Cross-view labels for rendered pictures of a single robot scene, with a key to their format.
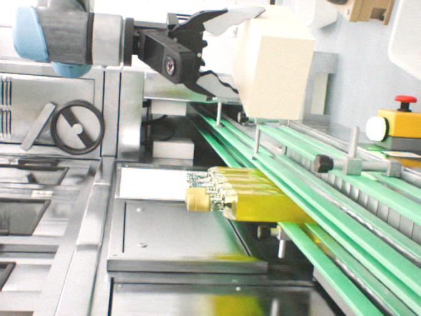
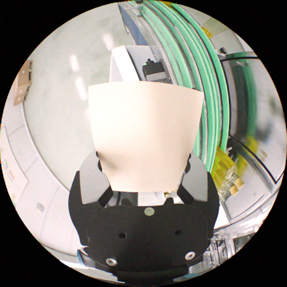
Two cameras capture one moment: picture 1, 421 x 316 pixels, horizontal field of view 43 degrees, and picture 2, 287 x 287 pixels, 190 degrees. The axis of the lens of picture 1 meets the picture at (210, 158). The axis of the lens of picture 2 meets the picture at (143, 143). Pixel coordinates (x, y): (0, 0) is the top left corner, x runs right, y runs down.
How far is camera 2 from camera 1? 0.74 m
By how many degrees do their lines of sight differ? 56
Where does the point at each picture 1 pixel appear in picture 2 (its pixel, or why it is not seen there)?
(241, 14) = (88, 158)
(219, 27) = (95, 180)
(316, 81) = not seen: hidden behind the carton
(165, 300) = (273, 153)
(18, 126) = (205, 255)
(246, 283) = (245, 148)
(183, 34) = (97, 244)
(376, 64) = not seen: hidden behind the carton
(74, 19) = not seen: outside the picture
